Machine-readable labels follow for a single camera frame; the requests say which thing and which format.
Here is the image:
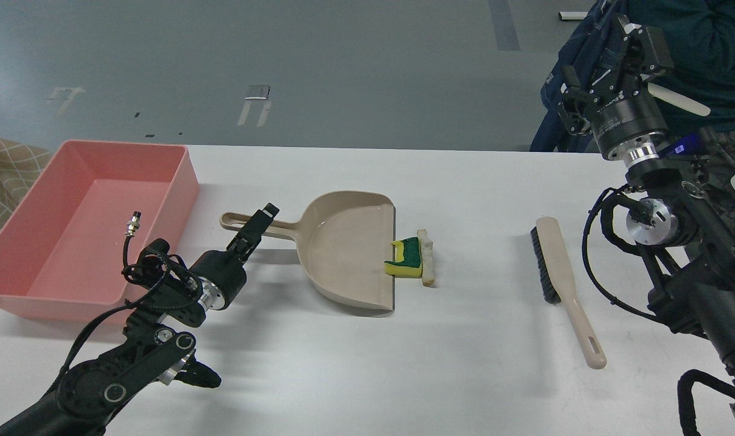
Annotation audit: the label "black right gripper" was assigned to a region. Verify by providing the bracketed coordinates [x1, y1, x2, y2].
[557, 14, 675, 161]

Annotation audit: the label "beige plastic dustpan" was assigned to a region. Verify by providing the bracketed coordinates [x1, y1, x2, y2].
[219, 191, 396, 317]

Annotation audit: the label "dark blue hanging jacket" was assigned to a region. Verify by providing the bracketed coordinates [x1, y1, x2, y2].
[529, 0, 625, 153]

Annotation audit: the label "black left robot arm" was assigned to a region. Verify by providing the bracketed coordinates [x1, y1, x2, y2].
[0, 204, 278, 435]

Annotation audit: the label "pink plastic bin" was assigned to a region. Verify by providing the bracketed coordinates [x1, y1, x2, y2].
[0, 140, 200, 322]

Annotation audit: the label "white office chair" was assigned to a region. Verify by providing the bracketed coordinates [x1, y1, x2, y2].
[647, 83, 735, 191]

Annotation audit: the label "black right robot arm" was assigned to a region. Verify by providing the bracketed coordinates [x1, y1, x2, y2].
[557, 15, 735, 435]

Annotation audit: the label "seated person dark clothes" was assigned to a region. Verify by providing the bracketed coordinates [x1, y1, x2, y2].
[622, 0, 735, 200]

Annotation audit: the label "beige hand brush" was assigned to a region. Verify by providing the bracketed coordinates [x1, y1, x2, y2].
[530, 216, 607, 370]

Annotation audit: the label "white foam strip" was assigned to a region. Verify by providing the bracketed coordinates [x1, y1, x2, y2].
[417, 229, 436, 288]

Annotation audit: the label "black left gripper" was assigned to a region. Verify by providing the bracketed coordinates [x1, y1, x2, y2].
[190, 202, 279, 310]

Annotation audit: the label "yellow green sponge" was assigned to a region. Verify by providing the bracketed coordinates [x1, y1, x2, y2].
[384, 237, 423, 279]

